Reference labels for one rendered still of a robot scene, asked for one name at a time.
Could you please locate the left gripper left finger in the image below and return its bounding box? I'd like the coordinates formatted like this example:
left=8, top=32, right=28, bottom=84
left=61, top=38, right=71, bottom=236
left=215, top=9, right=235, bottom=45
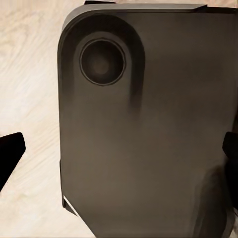
left=0, top=132, right=26, bottom=191

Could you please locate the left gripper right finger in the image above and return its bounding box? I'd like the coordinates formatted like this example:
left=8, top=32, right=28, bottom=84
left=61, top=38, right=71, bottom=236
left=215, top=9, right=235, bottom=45
left=222, top=132, right=238, bottom=172

